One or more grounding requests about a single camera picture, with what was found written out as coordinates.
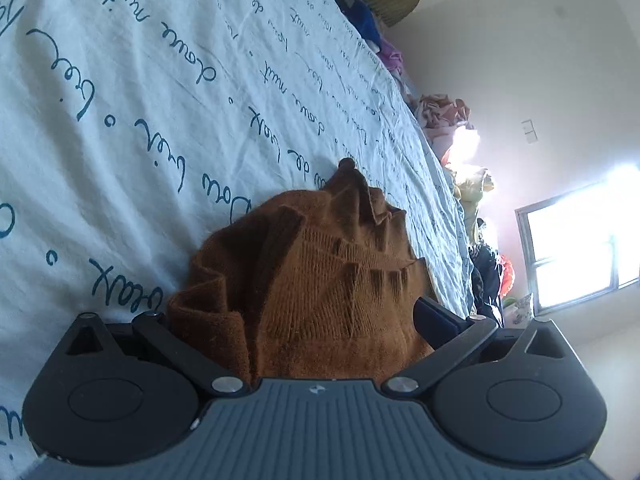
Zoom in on red cloth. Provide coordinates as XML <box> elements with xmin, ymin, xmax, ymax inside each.
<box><xmin>498</xmin><ymin>255</ymin><xmax>516</xmax><ymax>297</ymax></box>

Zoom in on blue cloth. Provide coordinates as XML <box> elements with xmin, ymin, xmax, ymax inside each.
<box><xmin>325</xmin><ymin>0</ymin><xmax>382</xmax><ymax>50</ymax></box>

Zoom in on white script-printed bedsheet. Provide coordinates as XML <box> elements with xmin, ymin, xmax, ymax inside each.
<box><xmin>0</xmin><ymin>0</ymin><xmax>476</xmax><ymax>480</ymax></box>

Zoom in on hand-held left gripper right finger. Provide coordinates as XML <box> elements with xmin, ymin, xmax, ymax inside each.
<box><xmin>381</xmin><ymin>297</ymin><xmax>585</xmax><ymax>403</ymax></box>

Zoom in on brown knit sweater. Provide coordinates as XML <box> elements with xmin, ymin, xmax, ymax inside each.
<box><xmin>166</xmin><ymin>157</ymin><xmax>442</xmax><ymax>387</ymax></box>

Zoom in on yellow cloth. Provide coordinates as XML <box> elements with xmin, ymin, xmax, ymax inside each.
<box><xmin>447</xmin><ymin>165</ymin><xmax>496</xmax><ymax>217</ymax></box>

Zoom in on window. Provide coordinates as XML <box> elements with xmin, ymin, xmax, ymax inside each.
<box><xmin>515</xmin><ymin>164</ymin><xmax>640</xmax><ymax>317</ymax></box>

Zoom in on pink cloth pile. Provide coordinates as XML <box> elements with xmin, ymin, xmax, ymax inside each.
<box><xmin>415</xmin><ymin>92</ymin><xmax>474</xmax><ymax>132</ymax></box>

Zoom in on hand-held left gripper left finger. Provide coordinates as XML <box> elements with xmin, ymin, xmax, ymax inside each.
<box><xmin>47</xmin><ymin>311</ymin><xmax>252</xmax><ymax>401</ymax></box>

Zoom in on purple cloth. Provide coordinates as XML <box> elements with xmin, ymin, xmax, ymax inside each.
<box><xmin>375</xmin><ymin>37</ymin><xmax>407</xmax><ymax>77</ymax></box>

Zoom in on dark hanging clothes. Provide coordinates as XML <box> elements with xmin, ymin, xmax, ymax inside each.
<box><xmin>470</xmin><ymin>242</ymin><xmax>506</xmax><ymax>327</ymax></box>

